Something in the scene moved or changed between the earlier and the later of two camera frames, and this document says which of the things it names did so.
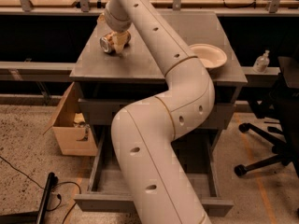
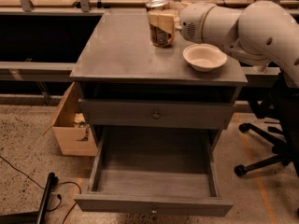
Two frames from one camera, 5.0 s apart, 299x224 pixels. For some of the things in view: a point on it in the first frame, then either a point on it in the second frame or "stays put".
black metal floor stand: (34, 217) stays put
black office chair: (282, 109) stays put
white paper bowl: (211, 56) stays put
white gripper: (119, 24) -> (191, 21)
